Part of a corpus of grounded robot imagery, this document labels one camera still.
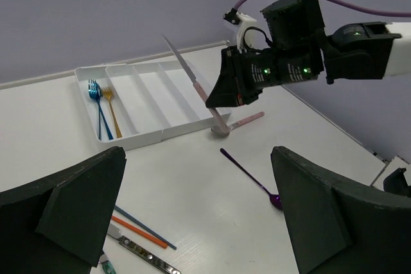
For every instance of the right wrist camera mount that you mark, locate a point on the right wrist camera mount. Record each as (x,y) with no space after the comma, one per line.
(243,25)

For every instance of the gold fork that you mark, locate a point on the gold fork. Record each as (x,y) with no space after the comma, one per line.
(108,95)

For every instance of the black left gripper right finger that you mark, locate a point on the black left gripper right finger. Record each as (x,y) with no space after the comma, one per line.
(338,225)

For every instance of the purple spoon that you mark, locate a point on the purple spoon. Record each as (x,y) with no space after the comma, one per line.
(274,198)

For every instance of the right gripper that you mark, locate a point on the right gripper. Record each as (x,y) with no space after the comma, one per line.
(292,55)

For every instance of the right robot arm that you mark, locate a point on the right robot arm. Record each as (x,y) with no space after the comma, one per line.
(366,51)

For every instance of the teal handled knife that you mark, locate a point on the teal handled knife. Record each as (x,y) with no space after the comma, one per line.
(106,265)

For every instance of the orange chopstick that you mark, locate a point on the orange chopstick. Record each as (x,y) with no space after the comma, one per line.
(142,233)

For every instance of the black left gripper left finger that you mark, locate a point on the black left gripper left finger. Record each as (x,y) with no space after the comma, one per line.
(58,223)

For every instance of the pink handled silver spoon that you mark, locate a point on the pink handled silver spoon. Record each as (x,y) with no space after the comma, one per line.
(237,123)

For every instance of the blue chopstick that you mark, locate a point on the blue chopstick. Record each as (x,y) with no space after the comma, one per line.
(148,229)

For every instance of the blue fork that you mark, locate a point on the blue fork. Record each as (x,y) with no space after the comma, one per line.
(97,113)
(102,113)

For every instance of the pink handled knife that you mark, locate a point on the pink handled knife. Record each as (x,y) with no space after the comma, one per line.
(197,86)

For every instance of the dark patterned handle knife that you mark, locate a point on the dark patterned handle knife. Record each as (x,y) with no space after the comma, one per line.
(115,233)

